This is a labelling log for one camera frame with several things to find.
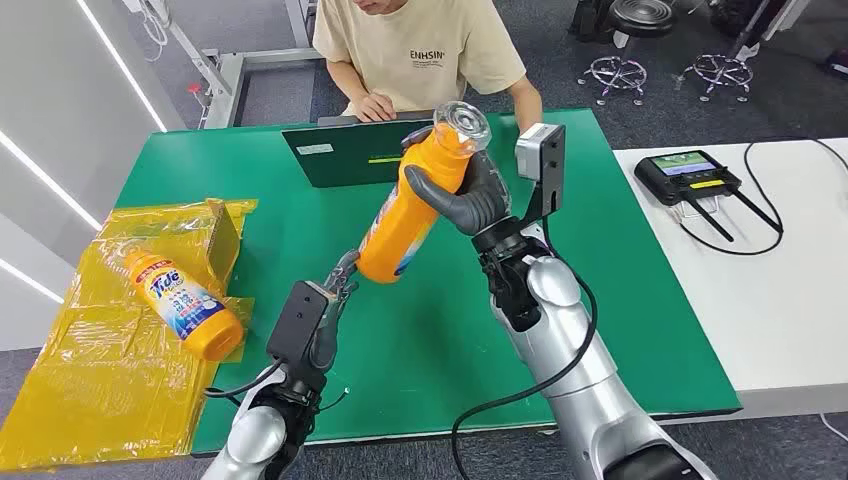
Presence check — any white floor cable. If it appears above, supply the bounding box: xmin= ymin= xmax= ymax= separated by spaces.
xmin=820 ymin=413 xmax=848 ymax=444

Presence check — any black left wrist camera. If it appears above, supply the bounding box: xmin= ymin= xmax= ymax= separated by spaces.
xmin=266 ymin=281 xmax=331 ymax=362

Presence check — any person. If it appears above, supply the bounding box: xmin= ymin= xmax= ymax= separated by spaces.
xmin=311 ymin=0 xmax=545 ymax=134

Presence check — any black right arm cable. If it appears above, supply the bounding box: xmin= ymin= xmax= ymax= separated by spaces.
xmin=450 ymin=218 xmax=600 ymax=480

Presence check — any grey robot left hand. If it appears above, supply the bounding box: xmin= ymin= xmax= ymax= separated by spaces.
xmin=307 ymin=250 xmax=362 ymax=372

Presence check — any black stool chrome base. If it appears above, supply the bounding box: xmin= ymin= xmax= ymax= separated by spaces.
xmin=577 ymin=0 xmax=678 ymax=107

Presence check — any black remote controller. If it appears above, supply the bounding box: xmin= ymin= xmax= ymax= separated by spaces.
xmin=633 ymin=150 xmax=785 ymax=243

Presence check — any orange Tide detergent bottle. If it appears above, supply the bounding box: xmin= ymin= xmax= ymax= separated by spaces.
xmin=123 ymin=248 xmax=245 ymax=362
xmin=356 ymin=101 xmax=493 ymax=285

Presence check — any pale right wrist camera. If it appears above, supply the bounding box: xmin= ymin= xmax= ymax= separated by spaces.
xmin=515 ymin=123 xmax=566 ymax=221

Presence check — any grey metal frame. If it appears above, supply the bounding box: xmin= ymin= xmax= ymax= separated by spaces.
xmin=122 ymin=0 xmax=326 ymax=130

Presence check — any black controller cable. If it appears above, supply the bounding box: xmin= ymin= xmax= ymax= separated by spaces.
xmin=678 ymin=135 xmax=848 ymax=257

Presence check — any person's right hand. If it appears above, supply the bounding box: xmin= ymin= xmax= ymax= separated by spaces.
xmin=354 ymin=92 xmax=399 ymax=124

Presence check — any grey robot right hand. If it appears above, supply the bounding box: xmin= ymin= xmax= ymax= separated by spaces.
xmin=400 ymin=125 xmax=515 ymax=237

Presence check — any green table mat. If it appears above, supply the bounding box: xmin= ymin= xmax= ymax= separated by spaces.
xmin=115 ymin=107 xmax=742 ymax=455

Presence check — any white hanging cable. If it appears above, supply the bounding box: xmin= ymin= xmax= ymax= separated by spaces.
xmin=137 ymin=0 xmax=171 ymax=64

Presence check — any yellow plastic wrapped box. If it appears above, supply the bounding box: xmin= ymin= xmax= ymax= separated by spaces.
xmin=0 ymin=197 xmax=258 ymax=473

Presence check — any dark green laptop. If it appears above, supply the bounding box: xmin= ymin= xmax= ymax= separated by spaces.
xmin=281 ymin=109 xmax=482 ymax=189

